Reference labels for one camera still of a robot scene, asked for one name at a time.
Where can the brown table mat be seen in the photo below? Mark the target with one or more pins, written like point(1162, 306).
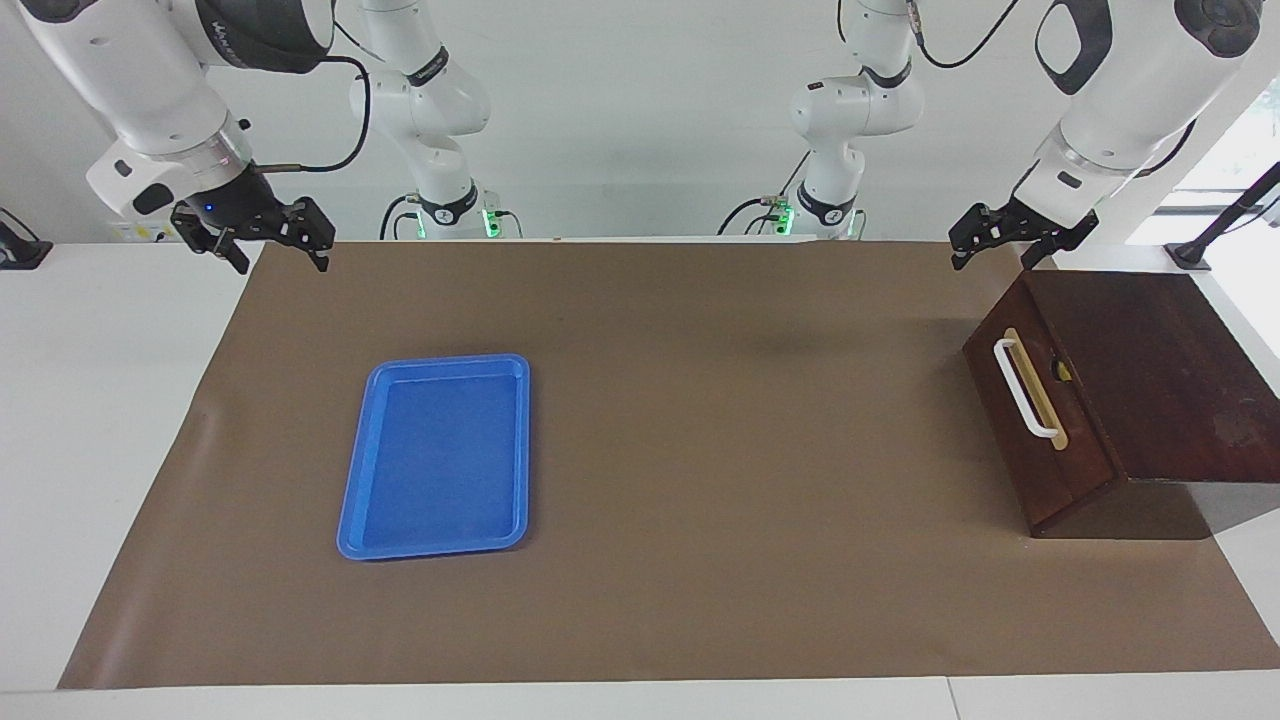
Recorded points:
point(700, 450)

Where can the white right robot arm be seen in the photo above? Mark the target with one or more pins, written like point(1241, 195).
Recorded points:
point(150, 90)

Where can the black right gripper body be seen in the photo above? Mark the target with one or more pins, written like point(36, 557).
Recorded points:
point(240, 205)

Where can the dark wooden drawer cabinet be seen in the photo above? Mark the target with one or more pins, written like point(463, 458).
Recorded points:
point(1170, 370)

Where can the black table clamp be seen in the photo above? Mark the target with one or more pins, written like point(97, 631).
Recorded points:
point(20, 250)

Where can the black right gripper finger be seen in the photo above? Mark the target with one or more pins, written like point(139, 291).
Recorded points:
point(200, 235)
point(312, 228)

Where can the black camera stand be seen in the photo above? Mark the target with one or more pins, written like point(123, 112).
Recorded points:
point(1225, 215)

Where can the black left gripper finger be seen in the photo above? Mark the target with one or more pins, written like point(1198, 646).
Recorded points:
point(1045, 250)
point(975, 230)

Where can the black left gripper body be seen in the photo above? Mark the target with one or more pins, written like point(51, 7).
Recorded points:
point(1040, 228)

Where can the blue plastic tray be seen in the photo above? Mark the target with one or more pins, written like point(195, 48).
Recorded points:
point(440, 460)

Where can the white wall socket box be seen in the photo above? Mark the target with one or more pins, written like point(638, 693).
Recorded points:
point(135, 232)

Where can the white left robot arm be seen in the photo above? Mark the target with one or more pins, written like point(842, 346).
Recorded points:
point(1130, 90)

